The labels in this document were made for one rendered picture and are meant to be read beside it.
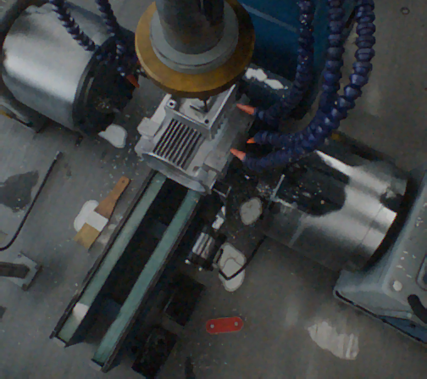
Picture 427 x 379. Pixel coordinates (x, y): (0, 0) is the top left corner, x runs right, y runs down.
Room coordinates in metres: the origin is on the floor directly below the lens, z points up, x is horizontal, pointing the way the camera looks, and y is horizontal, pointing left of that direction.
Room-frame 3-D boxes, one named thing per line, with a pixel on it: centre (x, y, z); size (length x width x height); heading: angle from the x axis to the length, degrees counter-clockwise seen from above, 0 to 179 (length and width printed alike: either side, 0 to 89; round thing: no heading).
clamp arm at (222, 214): (0.16, 0.00, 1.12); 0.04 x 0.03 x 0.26; 145
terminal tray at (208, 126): (0.37, 0.01, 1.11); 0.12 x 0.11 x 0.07; 146
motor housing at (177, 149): (0.34, 0.03, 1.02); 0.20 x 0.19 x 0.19; 146
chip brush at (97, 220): (0.24, 0.30, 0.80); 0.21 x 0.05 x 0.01; 143
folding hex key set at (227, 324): (-0.06, 0.02, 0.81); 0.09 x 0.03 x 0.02; 90
